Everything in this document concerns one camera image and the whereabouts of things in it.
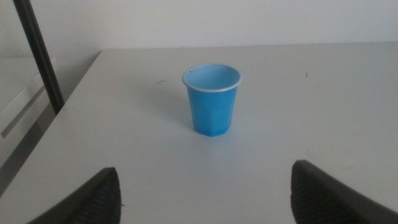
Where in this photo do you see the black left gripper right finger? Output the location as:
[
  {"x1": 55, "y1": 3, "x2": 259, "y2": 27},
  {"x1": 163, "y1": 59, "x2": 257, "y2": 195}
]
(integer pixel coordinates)
[{"x1": 290, "y1": 159, "x2": 398, "y2": 224}]

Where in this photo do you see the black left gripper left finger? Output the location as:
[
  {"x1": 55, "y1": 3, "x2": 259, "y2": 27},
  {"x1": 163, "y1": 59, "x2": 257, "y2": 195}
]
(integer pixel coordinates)
[{"x1": 26, "y1": 167, "x2": 122, "y2": 224}]

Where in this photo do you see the blue plastic cup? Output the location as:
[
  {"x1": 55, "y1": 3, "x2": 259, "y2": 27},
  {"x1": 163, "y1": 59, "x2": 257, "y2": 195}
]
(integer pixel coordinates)
[{"x1": 181, "y1": 63, "x2": 243, "y2": 138}]

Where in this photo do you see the black metal pole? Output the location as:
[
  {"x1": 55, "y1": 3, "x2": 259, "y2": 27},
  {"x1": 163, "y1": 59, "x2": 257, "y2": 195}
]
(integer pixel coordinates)
[{"x1": 12, "y1": 0, "x2": 65, "y2": 115}]

